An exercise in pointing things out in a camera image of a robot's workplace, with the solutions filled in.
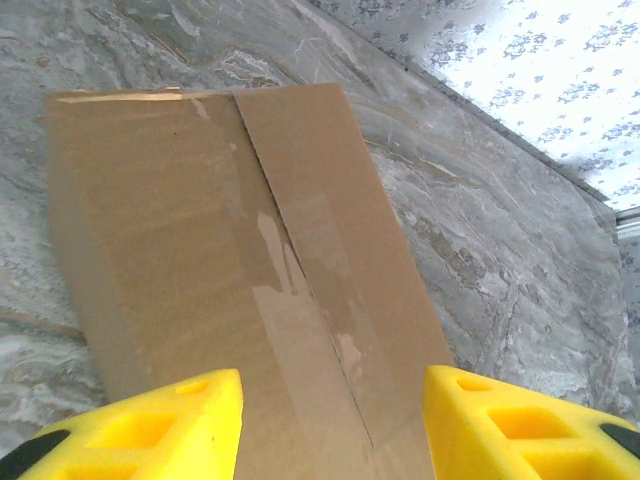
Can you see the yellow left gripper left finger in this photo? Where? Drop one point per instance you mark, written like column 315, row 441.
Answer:
column 165, row 430

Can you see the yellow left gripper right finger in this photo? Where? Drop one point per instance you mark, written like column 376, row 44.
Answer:
column 500, row 435

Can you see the brown cardboard express box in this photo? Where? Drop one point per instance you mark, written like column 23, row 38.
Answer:
column 175, row 225

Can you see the aluminium right corner post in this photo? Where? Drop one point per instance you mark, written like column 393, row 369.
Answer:
column 630, row 222

